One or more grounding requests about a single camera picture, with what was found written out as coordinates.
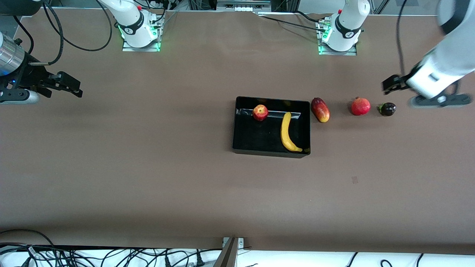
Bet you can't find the black cable across table edge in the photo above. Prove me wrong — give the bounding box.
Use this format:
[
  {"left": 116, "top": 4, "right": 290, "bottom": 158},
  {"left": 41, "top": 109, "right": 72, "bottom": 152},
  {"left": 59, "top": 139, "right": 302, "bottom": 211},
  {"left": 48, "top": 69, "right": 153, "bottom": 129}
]
[{"left": 256, "top": 10, "right": 331, "bottom": 32}]

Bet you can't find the black floor cable loop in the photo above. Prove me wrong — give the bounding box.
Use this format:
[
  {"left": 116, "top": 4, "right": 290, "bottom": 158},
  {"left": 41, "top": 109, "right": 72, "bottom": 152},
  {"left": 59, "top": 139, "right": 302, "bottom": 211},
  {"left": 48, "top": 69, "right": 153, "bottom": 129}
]
[{"left": 0, "top": 229, "right": 56, "bottom": 247}]

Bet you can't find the long looping black arm cable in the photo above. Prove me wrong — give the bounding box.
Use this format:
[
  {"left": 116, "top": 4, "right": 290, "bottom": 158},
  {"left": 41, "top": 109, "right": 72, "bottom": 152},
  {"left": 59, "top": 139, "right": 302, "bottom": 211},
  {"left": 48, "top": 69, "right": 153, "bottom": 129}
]
[{"left": 45, "top": 0, "right": 113, "bottom": 52}]

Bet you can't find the black plastic box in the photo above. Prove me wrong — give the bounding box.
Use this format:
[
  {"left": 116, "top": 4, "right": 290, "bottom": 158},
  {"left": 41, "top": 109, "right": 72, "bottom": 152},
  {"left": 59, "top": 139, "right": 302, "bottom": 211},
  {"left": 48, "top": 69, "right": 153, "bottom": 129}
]
[{"left": 232, "top": 96, "right": 311, "bottom": 159}]

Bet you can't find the red apple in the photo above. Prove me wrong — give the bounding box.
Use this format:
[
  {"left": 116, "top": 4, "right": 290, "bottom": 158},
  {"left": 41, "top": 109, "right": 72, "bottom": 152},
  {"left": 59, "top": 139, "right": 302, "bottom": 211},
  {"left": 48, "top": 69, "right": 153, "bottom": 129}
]
[{"left": 252, "top": 105, "right": 269, "bottom": 122}]

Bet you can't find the yellow banana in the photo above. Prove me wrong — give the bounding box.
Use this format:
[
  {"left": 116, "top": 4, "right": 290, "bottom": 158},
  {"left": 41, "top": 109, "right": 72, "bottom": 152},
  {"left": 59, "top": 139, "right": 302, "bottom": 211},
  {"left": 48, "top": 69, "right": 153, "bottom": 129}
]
[{"left": 281, "top": 112, "right": 303, "bottom": 152}]

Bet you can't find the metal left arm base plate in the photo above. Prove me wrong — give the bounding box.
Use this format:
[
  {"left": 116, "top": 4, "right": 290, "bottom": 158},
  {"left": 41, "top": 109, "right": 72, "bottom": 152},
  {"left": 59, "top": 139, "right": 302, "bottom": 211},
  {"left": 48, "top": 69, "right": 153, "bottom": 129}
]
[{"left": 317, "top": 22, "right": 358, "bottom": 56}]

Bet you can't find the red yellow mango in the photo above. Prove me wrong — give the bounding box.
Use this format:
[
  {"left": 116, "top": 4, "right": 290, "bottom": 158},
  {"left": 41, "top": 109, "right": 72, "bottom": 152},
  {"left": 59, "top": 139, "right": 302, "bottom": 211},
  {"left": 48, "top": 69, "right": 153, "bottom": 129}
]
[{"left": 311, "top": 97, "right": 330, "bottom": 123}]

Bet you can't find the short black arm cable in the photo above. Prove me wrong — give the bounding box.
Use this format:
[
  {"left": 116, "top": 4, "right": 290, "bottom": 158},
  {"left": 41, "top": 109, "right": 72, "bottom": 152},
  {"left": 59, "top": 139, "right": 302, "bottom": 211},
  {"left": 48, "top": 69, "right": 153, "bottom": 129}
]
[{"left": 15, "top": 15, "right": 35, "bottom": 54}]

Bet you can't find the red pomegranate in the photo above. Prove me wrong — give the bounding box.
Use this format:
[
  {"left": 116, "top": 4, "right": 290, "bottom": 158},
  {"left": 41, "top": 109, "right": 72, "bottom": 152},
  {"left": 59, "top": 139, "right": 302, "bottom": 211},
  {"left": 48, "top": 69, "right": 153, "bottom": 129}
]
[{"left": 351, "top": 97, "right": 371, "bottom": 116}]

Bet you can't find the dark purple mangosteen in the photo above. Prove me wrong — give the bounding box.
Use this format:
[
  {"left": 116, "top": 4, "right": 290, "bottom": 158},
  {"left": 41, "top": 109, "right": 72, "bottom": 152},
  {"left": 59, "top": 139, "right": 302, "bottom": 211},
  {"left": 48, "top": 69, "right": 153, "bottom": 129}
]
[{"left": 378, "top": 102, "right": 397, "bottom": 117}]

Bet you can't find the aluminium frame rail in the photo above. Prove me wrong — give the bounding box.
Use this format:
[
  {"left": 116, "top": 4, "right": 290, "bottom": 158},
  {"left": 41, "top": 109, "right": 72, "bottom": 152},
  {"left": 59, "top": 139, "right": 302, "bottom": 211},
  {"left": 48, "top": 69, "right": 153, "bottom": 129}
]
[{"left": 217, "top": 0, "right": 272, "bottom": 12}]

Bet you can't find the aluminium post with bracket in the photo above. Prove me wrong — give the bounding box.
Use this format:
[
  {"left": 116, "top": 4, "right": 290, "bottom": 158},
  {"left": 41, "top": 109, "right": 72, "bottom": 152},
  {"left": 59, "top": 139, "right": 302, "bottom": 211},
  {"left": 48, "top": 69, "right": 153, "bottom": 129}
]
[{"left": 213, "top": 237, "right": 245, "bottom": 267}]

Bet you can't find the black cable with metal plug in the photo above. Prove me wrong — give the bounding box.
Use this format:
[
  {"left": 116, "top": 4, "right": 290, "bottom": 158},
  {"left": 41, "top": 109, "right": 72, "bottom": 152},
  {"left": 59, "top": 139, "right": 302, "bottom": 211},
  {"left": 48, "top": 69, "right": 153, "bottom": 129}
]
[{"left": 43, "top": 0, "right": 65, "bottom": 65}]

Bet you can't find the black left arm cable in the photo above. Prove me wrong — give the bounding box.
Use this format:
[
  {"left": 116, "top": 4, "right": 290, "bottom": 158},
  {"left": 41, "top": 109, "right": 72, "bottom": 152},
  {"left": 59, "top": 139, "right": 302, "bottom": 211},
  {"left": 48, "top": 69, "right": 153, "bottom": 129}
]
[{"left": 396, "top": 0, "right": 408, "bottom": 79}]

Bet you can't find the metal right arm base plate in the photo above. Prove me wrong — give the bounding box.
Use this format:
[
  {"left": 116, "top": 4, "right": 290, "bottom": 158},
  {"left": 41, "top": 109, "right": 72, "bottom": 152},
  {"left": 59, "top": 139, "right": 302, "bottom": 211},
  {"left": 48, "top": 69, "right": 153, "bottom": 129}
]
[{"left": 122, "top": 35, "right": 161, "bottom": 52}]

